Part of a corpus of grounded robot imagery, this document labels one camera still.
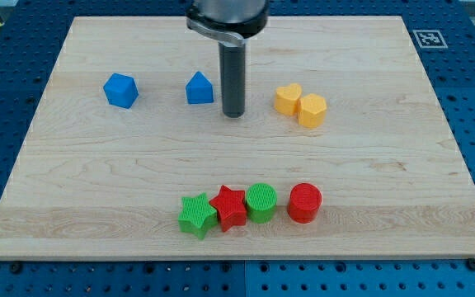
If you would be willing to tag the blue triangle block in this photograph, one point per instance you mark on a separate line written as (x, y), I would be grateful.
(199, 90)

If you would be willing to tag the light wooden board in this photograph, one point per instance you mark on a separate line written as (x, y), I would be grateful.
(97, 182)

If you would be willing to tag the red cylinder block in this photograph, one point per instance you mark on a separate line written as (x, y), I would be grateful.
(305, 200)

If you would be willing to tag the green star block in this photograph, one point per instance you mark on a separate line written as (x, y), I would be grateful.
(197, 215)

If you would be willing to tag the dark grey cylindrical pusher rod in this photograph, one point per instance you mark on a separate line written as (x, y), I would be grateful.
(232, 64)

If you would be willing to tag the red star block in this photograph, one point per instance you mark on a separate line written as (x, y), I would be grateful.
(230, 206)

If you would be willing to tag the green cylinder block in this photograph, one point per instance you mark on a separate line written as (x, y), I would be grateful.
(260, 200)

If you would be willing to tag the yellow hexagon block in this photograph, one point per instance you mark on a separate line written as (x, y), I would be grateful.
(312, 110)

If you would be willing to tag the blue cube block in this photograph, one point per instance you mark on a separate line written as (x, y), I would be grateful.
(121, 90)

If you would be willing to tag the white fiducial marker tag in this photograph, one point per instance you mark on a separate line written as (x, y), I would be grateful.
(430, 39)

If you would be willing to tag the yellow heart block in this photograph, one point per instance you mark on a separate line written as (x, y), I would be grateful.
(287, 98)

